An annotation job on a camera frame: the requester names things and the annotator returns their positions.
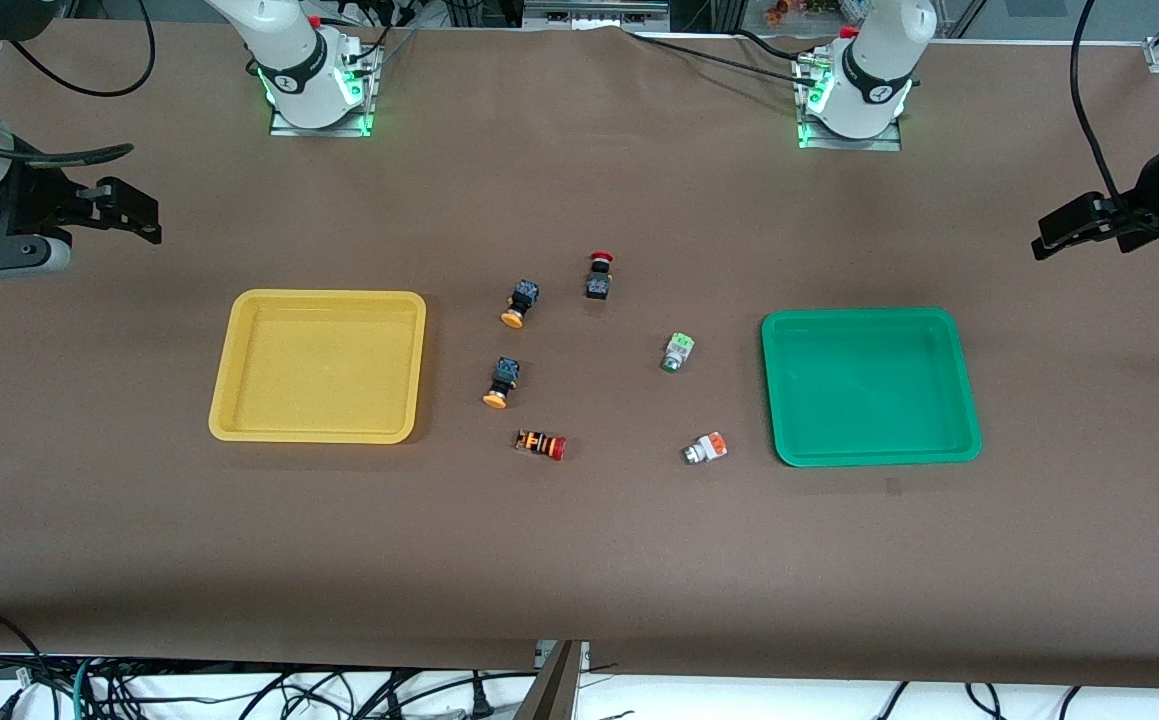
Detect grey metal rail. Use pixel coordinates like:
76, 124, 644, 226
523, 0, 671, 32

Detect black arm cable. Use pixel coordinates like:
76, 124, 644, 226
4, 0, 158, 99
1069, 0, 1140, 206

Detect teal floor cable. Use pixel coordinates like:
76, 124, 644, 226
71, 657, 102, 720

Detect green button white orange body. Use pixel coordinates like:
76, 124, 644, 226
681, 432, 730, 467

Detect long black tabletop cable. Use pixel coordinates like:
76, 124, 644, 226
623, 28, 812, 77

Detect black floor cable bundle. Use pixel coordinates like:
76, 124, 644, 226
89, 660, 540, 720

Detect yellow push button blue body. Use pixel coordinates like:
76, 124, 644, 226
482, 357, 523, 410
499, 280, 541, 330

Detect short black tabletop cable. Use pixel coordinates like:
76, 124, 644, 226
735, 28, 820, 57

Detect brown table cover mat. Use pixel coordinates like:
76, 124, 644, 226
0, 18, 1159, 691

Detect yellow plastic tray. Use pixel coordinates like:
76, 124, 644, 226
208, 289, 428, 445

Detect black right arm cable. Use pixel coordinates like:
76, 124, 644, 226
4, 0, 158, 99

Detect green plastic tray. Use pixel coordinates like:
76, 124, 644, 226
761, 308, 983, 468

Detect red button orange striped body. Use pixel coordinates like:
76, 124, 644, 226
515, 428, 569, 463

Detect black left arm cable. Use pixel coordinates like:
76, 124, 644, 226
1069, 0, 1140, 206

